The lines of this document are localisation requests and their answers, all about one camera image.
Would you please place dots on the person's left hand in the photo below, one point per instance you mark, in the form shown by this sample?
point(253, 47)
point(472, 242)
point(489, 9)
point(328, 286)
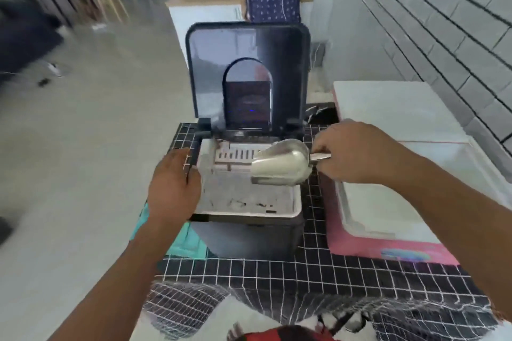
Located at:
point(172, 193)

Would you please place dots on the person's right hand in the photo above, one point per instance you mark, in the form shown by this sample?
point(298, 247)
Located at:
point(360, 153)

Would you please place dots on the person's left thumb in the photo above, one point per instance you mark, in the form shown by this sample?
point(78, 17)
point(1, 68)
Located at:
point(195, 181)

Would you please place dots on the person's right fingers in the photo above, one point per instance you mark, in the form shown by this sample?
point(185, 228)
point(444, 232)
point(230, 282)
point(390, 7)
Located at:
point(326, 145)

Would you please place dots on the metal ice scoop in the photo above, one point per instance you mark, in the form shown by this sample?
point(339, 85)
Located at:
point(280, 165)

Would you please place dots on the person's right forearm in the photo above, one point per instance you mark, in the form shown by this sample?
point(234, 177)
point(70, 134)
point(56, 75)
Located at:
point(460, 217)

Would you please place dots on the person's left forearm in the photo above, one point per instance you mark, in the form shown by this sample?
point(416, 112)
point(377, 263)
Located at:
point(120, 284)

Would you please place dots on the teal cloth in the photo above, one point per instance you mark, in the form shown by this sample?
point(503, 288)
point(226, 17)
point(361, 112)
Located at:
point(184, 243)

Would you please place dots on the white and pink foam box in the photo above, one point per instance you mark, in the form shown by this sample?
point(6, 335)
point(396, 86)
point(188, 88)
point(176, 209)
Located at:
point(384, 209)

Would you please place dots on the black countertop ice maker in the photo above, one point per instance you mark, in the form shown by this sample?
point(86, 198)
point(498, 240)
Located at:
point(248, 73)

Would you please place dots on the black white grid tablecloth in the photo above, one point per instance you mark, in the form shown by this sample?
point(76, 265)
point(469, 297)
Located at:
point(320, 280)

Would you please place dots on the white cabinet with wooden top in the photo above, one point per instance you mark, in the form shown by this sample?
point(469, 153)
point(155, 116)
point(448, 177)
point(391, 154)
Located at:
point(204, 9)

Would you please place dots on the red patterned garment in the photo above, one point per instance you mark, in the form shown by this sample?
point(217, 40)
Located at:
point(288, 334)

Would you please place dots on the dark sofa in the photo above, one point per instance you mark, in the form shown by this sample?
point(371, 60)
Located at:
point(24, 41)

